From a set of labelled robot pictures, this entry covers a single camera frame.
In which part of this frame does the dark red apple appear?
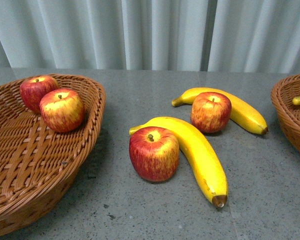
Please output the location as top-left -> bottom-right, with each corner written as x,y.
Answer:
129,126 -> 180,183

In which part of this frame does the large front yellow banana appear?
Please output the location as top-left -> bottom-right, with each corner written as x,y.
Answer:
129,116 -> 229,208

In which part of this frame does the red orange apple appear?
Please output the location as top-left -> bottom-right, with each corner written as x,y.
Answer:
190,91 -> 232,134

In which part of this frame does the red yellow apple in basket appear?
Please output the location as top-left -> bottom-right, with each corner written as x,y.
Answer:
39,88 -> 86,133

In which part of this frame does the back red apple in basket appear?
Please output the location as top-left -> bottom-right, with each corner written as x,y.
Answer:
19,75 -> 60,114

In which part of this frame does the left brown wicker basket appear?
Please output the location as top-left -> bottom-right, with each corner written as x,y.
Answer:
0,73 -> 106,236

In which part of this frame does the brown wicker basket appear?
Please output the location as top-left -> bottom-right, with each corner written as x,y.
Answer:
270,74 -> 300,152
0,73 -> 106,236

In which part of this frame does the white pleated curtain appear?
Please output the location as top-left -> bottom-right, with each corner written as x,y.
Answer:
0,0 -> 300,74

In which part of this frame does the right brown wicker basket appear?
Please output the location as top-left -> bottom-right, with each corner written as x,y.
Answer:
270,74 -> 300,152

